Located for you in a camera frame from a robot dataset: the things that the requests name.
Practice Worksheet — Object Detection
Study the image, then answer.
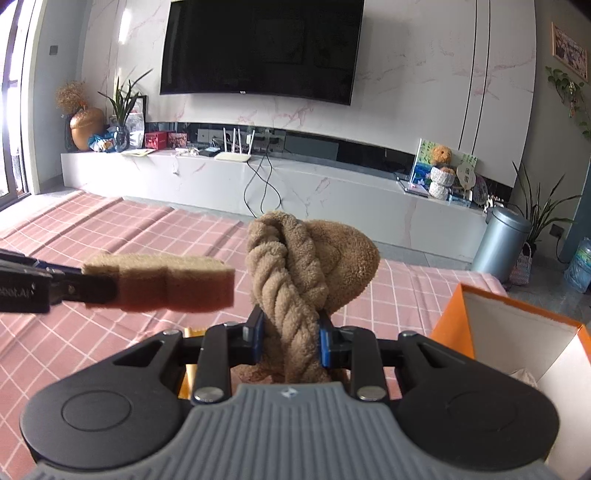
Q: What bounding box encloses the brown bread-shaped sponge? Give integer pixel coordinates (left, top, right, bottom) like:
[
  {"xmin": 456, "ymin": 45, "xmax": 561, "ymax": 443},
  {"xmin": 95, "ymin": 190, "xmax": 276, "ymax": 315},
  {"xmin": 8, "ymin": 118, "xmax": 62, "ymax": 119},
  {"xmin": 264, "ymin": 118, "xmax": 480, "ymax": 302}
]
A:
[{"xmin": 82, "ymin": 253, "xmax": 235, "ymax": 313}]

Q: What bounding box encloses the brown braided plush scarf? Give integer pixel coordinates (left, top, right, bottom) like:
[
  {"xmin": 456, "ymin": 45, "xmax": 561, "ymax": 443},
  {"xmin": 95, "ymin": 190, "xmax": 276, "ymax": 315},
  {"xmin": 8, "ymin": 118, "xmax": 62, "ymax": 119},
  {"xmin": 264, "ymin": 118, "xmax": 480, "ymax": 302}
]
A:
[{"xmin": 232, "ymin": 211, "xmax": 381, "ymax": 384}]

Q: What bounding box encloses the white cotton cloth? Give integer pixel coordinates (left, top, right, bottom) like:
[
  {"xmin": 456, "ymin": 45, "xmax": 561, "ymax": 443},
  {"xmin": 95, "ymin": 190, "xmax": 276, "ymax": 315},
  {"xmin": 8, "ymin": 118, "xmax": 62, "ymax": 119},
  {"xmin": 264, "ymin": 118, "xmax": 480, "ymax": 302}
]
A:
[{"xmin": 509, "ymin": 368, "xmax": 538, "ymax": 389}]

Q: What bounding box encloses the yellow cleaning cloth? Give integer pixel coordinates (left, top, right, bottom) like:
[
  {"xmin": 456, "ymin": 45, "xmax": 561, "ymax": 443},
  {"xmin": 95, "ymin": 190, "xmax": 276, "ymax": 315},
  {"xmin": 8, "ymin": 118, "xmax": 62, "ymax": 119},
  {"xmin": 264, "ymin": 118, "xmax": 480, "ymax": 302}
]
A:
[{"xmin": 178, "ymin": 327, "xmax": 206, "ymax": 400}]

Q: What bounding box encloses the pink checked tablecloth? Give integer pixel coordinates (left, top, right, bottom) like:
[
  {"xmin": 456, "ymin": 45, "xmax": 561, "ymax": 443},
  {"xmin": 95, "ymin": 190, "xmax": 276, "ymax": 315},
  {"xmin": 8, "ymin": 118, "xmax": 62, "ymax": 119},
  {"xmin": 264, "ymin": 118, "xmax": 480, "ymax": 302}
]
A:
[{"xmin": 0, "ymin": 190, "xmax": 508, "ymax": 480}]

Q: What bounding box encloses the white marble TV console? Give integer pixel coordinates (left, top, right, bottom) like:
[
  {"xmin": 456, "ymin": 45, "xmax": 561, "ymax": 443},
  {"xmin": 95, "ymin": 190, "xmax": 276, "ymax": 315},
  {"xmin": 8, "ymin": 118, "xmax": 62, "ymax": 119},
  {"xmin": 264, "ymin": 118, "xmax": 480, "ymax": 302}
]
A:
[{"xmin": 61, "ymin": 151, "xmax": 486, "ymax": 262}]

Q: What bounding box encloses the golden round vase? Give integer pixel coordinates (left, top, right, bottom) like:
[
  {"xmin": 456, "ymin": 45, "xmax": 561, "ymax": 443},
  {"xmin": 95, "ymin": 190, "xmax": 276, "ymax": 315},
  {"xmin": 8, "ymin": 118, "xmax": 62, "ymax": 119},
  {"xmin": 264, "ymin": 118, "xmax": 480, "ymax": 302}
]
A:
[{"xmin": 69, "ymin": 107, "xmax": 105, "ymax": 151}]

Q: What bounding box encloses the red gift box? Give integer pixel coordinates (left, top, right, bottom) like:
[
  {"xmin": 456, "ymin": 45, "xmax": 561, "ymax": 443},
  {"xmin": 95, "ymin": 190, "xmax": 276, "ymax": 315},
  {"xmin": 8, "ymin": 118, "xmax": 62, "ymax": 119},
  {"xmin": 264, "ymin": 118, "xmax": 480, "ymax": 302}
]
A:
[{"xmin": 144, "ymin": 131, "xmax": 168, "ymax": 150}]

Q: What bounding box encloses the grey metal trash bin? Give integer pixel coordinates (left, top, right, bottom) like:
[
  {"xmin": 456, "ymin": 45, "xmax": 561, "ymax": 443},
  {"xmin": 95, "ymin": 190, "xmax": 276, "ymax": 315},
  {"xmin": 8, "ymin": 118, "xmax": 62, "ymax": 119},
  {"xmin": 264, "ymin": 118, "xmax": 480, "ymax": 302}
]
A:
[{"xmin": 471, "ymin": 207, "xmax": 531, "ymax": 282}]

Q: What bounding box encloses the small woven basket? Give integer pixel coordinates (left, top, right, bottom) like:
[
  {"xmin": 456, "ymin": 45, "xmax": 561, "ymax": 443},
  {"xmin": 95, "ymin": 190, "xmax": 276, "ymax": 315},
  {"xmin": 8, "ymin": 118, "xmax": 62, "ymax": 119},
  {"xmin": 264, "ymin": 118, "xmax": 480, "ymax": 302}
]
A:
[{"xmin": 509, "ymin": 242, "xmax": 532, "ymax": 286}]

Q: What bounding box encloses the green picture book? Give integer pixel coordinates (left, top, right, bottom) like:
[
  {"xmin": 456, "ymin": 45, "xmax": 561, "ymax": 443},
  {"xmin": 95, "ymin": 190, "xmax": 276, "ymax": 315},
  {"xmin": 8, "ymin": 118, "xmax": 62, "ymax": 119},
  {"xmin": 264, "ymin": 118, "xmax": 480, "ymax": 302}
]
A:
[{"xmin": 408, "ymin": 139, "xmax": 437, "ymax": 197}]

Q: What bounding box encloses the white knitted pot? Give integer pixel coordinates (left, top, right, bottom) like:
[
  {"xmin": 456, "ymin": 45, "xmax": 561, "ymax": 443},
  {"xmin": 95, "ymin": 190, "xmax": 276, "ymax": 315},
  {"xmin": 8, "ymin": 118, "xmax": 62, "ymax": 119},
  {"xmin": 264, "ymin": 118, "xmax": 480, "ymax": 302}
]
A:
[{"xmin": 429, "ymin": 166, "xmax": 456, "ymax": 201}]

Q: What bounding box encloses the white wifi router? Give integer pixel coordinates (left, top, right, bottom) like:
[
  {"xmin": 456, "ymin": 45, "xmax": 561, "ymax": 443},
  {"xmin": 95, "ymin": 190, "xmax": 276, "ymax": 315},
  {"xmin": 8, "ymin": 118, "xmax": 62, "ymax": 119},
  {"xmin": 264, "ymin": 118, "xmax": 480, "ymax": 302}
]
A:
[{"xmin": 214, "ymin": 127, "xmax": 256, "ymax": 163}]

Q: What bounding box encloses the potted green grass plant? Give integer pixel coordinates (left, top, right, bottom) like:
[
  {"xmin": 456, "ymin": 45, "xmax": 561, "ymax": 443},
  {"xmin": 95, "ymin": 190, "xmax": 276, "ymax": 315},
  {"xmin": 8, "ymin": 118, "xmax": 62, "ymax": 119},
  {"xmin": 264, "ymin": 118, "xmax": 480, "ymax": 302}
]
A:
[{"xmin": 99, "ymin": 69, "xmax": 151, "ymax": 153}]

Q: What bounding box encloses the orange cardboard box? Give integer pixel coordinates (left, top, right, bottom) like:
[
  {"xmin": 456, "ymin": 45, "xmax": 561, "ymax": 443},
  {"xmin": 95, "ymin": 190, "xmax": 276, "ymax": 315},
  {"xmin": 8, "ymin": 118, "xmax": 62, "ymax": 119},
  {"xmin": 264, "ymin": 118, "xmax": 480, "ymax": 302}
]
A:
[{"xmin": 431, "ymin": 284, "xmax": 591, "ymax": 479}]

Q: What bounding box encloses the white round hand fan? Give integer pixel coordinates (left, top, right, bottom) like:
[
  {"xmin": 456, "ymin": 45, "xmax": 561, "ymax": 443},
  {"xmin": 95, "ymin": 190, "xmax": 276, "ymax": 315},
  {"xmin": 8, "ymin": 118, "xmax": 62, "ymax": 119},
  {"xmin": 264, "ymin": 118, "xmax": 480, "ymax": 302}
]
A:
[{"xmin": 456, "ymin": 162, "xmax": 476, "ymax": 191}]

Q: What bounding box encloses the brown teddy bear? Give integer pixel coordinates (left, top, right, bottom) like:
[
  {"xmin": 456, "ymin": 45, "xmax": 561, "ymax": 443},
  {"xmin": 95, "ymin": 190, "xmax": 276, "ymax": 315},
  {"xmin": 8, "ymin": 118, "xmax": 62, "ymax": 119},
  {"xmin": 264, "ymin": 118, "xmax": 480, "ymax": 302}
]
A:
[{"xmin": 430, "ymin": 145, "xmax": 453, "ymax": 167}]

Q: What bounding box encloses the floor plant with long leaves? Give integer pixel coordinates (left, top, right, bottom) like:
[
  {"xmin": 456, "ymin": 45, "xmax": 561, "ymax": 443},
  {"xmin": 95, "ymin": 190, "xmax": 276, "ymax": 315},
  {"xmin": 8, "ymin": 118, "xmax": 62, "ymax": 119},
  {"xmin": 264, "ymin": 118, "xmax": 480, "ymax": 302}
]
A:
[{"xmin": 513, "ymin": 164, "xmax": 582, "ymax": 254}]

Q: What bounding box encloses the blue water bottle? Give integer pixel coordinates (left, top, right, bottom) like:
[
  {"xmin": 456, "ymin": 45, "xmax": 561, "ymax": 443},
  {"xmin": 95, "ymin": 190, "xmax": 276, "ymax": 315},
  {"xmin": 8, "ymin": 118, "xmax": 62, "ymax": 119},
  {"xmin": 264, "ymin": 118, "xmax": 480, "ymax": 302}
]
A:
[{"xmin": 564, "ymin": 237, "xmax": 591, "ymax": 294}]

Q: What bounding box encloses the hanging ivy plant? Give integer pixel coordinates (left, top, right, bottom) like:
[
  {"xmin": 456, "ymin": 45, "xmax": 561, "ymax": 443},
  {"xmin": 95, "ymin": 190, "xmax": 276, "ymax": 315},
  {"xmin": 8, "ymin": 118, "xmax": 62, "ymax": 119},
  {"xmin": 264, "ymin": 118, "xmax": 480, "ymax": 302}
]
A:
[{"xmin": 545, "ymin": 66, "xmax": 590, "ymax": 141}]

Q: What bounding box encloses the black power cable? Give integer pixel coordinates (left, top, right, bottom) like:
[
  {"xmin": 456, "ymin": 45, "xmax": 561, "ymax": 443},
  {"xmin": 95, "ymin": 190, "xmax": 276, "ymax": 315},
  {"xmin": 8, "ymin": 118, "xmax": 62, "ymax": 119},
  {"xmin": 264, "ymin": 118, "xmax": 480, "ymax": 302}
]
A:
[{"xmin": 242, "ymin": 147, "xmax": 284, "ymax": 219}]

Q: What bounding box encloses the black wall television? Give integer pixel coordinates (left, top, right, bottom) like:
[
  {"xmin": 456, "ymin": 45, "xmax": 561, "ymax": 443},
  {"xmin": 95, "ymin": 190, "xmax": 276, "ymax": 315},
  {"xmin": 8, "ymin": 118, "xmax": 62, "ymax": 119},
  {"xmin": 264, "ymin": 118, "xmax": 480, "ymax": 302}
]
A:
[{"xmin": 160, "ymin": 0, "xmax": 365, "ymax": 105}]

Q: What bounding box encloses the framed wall picture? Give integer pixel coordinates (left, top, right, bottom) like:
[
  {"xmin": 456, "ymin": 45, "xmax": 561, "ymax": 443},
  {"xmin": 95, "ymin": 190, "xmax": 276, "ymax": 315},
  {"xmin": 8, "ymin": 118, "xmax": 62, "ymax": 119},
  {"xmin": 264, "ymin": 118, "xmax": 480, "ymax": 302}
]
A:
[{"xmin": 551, "ymin": 22, "xmax": 589, "ymax": 82}]

